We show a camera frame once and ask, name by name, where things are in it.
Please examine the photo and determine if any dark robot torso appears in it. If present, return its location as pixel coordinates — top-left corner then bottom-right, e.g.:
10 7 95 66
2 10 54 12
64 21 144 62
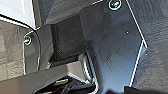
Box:
0 61 98 94

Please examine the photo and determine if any round base light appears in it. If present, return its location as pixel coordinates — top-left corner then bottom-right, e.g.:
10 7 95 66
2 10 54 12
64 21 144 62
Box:
23 35 34 47

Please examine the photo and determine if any thin black base cable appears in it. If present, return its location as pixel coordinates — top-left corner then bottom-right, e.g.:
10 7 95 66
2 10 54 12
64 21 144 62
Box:
31 29 42 71

